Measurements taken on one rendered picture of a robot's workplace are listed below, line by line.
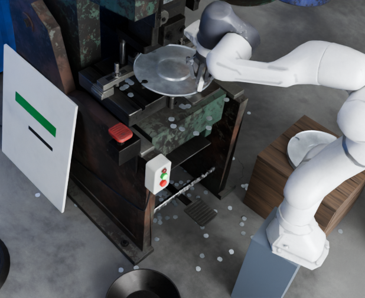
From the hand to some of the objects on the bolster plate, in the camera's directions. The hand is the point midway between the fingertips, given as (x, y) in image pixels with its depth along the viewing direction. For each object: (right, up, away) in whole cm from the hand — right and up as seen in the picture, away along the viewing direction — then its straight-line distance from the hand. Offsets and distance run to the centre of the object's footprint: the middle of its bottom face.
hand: (200, 83), depth 168 cm
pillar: (-29, +10, +17) cm, 35 cm away
